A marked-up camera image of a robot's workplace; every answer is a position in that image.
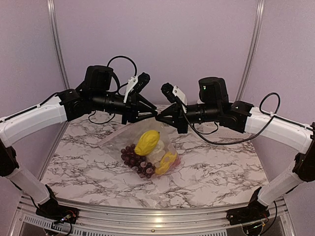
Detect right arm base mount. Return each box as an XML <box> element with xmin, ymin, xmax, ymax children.
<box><xmin>226</xmin><ymin>206</ymin><xmax>270</xmax><ymax>225</ymax></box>

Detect purple fake grapes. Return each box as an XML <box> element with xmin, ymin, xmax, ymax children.
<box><xmin>121</xmin><ymin>144</ymin><xmax>155</xmax><ymax>179</ymax></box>

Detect white plastic basket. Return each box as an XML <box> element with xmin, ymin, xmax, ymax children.
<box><xmin>194</xmin><ymin>122</ymin><xmax>251</xmax><ymax>140</ymax></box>

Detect pale green fake cabbage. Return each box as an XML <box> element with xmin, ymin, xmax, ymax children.
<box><xmin>147</xmin><ymin>140</ymin><xmax>171</xmax><ymax>164</ymax></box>

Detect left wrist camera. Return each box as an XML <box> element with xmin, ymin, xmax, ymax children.
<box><xmin>123</xmin><ymin>72</ymin><xmax>151</xmax><ymax>103</ymax></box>

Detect left aluminium frame post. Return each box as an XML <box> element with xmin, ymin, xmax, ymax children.
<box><xmin>47</xmin><ymin>0</ymin><xmax>70</xmax><ymax>89</ymax></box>

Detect front aluminium rail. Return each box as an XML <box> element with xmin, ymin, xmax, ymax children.
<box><xmin>9</xmin><ymin>194</ymin><xmax>298</xmax><ymax>236</ymax></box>

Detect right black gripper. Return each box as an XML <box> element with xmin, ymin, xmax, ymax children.
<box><xmin>155</xmin><ymin>101</ymin><xmax>221</xmax><ymax>134</ymax></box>

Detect yellow fake corn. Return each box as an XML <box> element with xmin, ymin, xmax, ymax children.
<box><xmin>134</xmin><ymin>130</ymin><xmax>160</xmax><ymax>156</ymax></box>

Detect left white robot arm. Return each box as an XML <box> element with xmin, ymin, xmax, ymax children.
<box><xmin>0</xmin><ymin>65</ymin><xmax>157</xmax><ymax>219</ymax></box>

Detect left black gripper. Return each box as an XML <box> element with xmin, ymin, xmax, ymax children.
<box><xmin>92</xmin><ymin>90</ymin><xmax>158</xmax><ymax>124</ymax></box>

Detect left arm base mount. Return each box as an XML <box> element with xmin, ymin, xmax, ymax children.
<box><xmin>36</xmin><ymin>205</ymin><xmax>79</xmax><ymax>224</ymax></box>

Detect right aluminium frame post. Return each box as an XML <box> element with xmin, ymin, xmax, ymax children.
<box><xmin>235</xmin><ymin>0</ymin><xmax>265</xmax><ymax>100</ymax></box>

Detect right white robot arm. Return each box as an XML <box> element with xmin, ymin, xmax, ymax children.
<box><xmin>156</xmin><ymin>77</ymin><xmax>315</xmax><ymax>224</ymax></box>

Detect clear zip top bag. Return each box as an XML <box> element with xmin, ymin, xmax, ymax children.
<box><xmin>98</xmin><ymin>118</ymin><xmax>181</xmax><ymax>179</ymax></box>

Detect aluminium frame post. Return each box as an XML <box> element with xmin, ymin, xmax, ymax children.
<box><xmin>235</xmin><ymin>0</ymin><xmax>265</xmax><ymax>100</ymax></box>
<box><xmin>47</xmin><ymin>0</ymin><xmax>70</xmax><ymax>89</ymax></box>

